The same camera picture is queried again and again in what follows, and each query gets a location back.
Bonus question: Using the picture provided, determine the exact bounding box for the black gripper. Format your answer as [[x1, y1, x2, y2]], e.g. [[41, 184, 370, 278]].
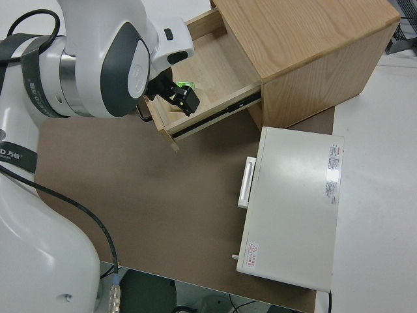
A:
[[145, 66, 201, 117]]

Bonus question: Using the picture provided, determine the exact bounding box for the wooden drawer with black handle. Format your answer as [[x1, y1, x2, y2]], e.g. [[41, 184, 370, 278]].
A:
[[136, 8, 263, 153]]

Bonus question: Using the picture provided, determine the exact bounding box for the brown table mat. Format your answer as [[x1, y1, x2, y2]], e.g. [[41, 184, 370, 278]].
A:
[[34, 106, 336, 313]]

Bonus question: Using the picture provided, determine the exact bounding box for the light wooden cabinet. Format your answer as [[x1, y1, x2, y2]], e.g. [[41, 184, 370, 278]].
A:
[[210, 0, 401, 131]]

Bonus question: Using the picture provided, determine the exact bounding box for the white toaster oven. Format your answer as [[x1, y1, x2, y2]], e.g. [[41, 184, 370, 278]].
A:
[[231, 126, 345, 293]]

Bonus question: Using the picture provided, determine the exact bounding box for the dark background equipment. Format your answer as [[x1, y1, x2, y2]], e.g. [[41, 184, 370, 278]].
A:
[[386, 0, 417, 56]]

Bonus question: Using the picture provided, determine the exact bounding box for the black printed cable strap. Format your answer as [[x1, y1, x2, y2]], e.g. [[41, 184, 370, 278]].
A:
[[0, 140, 40, 174], [0, 34, 68, 117]]

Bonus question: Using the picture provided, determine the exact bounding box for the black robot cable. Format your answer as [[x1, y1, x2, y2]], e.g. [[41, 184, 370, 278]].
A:
[[0, 9, 124, 313]]

